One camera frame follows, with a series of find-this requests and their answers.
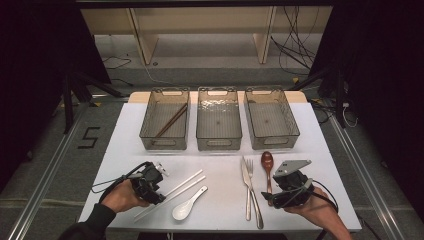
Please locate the person's right hand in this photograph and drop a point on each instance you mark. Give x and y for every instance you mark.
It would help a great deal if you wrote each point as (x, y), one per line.
(316, 208)

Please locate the black frame bar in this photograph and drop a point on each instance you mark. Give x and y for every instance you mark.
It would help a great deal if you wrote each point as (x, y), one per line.
(200, 3)

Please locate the dark curtain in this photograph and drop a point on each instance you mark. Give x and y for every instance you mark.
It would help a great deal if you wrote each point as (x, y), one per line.
(383, 83)
(33, 66)

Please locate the smoky transparent plastic bin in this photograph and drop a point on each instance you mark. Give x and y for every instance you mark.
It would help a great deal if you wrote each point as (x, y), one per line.
(165, 130)
(271, 123)
(218, 123)

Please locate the person's left hand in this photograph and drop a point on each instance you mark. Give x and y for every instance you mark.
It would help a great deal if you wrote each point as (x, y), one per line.
(121, 198)

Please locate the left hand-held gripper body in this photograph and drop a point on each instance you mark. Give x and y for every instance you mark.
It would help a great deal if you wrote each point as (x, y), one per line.
(148, 181)

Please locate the brown wooden spoon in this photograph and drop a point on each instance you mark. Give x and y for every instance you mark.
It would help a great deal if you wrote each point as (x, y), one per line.
(267, 160)

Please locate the white chopstick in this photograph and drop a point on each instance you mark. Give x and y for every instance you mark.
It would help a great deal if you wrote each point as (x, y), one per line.
(186, 181)
(190, 186)

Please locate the steel table knife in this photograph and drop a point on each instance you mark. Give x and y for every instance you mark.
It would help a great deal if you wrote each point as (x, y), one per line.
(258, 213)

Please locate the black metal stand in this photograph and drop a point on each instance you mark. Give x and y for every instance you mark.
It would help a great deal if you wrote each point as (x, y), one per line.
(340, 100)
(68, 106)

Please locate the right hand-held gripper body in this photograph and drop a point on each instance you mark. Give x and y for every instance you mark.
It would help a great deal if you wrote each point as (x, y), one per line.
(293, 190)

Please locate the aluminium floor rail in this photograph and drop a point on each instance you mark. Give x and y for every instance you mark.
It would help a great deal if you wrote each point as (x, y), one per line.
(43, 190)
(363, 170)

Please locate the white ceramic spoon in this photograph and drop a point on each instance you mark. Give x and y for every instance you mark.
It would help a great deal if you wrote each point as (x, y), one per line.
(181, 210)

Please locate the beige wooden desk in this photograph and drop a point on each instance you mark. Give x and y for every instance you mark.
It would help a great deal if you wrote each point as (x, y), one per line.
(206, 20)

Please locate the steel fork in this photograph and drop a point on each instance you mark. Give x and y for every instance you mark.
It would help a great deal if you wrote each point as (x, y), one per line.
(248, 206)

